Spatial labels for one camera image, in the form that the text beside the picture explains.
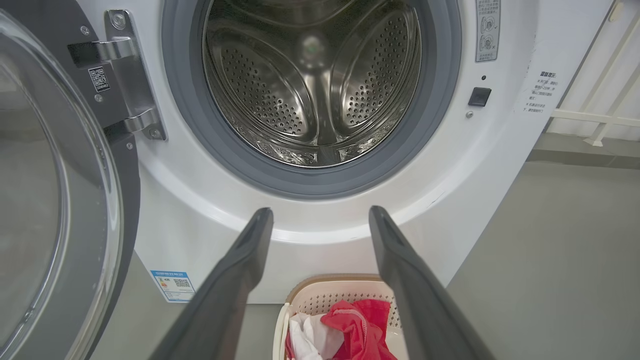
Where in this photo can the white washing machine body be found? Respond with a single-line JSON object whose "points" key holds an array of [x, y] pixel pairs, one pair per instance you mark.
{"points": [[350, 250]]}

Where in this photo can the silver metal door hinge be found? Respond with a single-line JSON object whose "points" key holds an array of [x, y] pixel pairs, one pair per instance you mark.
{"points": [[130, 75]]}

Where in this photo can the dark round washing machine door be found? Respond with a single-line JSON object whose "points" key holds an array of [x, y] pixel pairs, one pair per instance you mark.
{"points": [[125, 200]]}

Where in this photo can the printed warning text label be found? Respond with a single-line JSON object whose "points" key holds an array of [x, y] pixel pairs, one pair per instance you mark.
{"points": [[541, 92]]}

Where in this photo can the white metal railing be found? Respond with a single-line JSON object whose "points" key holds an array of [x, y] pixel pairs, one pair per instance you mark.
{"points": [[580, 116]]}

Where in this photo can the red garment with white stripe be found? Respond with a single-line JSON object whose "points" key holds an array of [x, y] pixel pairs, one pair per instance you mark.
{"points": [[360, 330]]}

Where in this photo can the grey rubber door gasket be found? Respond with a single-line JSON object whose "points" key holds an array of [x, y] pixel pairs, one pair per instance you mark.
{"points": [[200, 130]]}

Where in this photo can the steel perforated drum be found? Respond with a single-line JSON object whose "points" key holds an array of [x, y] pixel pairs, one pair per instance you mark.
{"points": [[310, 100]]}

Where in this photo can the QR code door sticker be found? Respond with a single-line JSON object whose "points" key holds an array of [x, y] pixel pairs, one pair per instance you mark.
{"points": [[99, 79]]}

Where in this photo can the grey pictogram sticker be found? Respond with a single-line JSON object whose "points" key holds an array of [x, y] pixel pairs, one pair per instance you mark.
{"points": [[487, 30]]}

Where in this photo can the blue energy label sticker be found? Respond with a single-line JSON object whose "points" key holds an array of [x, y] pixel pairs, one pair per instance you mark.
{"points": [[172, 286]]}

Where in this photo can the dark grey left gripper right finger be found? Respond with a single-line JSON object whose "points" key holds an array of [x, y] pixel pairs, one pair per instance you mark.
{"points": [[415, 300]]}

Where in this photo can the black door latch socket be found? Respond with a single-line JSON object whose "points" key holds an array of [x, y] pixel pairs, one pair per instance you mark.
{"points": [[479, 96]]}

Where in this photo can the cream perforated laundry basket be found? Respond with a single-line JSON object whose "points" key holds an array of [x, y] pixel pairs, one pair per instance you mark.
{"points": [[320, 295]]}

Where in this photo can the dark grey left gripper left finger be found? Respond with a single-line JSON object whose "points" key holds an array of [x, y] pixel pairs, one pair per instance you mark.
{"points": [[230, 290]]}

